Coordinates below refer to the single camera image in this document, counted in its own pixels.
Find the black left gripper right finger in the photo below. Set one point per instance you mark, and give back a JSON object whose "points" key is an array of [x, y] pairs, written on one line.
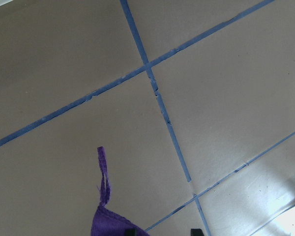
{"points": [[196, 232]]}

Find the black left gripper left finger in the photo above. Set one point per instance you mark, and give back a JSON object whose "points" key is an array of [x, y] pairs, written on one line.
{"points": [[130, 232]]}

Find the purple towel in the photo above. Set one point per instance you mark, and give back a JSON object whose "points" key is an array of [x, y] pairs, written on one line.
{"points": [[106, 222]]}

